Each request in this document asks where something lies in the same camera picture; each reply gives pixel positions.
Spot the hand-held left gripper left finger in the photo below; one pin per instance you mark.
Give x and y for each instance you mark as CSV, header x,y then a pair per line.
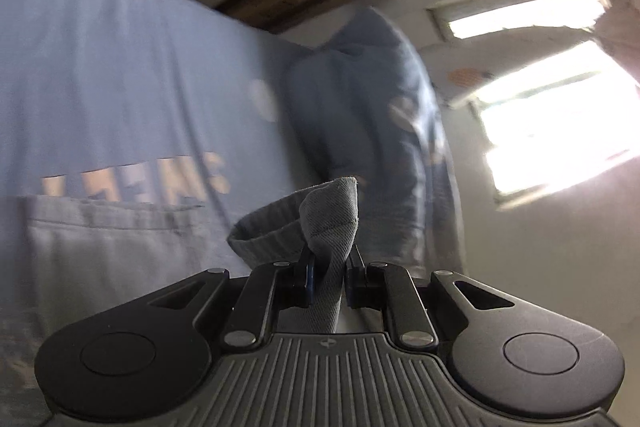
x,y
309,279

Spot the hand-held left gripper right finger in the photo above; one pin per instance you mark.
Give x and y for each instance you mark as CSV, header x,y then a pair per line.
x,y
351,289

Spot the grey garment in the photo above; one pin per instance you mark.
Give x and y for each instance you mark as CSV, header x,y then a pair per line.
x,y
330,217

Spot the blue printed duvet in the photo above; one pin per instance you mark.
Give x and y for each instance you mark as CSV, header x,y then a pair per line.
x,y
370,107

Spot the bright window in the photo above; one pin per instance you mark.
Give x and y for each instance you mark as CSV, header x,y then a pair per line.
x,y
550,122

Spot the blue printed bed sheet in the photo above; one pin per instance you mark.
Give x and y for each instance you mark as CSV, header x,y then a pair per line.
x,y
100,57

